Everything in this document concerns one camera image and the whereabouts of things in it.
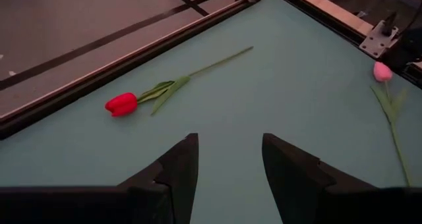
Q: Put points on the red artificial tulip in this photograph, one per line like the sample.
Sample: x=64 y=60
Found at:
x=122 y=104

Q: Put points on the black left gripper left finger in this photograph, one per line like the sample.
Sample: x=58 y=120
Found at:
x=99 y=207

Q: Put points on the teal table mat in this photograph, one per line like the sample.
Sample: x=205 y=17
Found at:
x=263 y=102

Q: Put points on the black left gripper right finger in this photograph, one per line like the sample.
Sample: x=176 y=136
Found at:
x=329 y=204

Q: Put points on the pink artificial tulip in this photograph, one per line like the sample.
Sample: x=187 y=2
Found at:
x=382 y=72

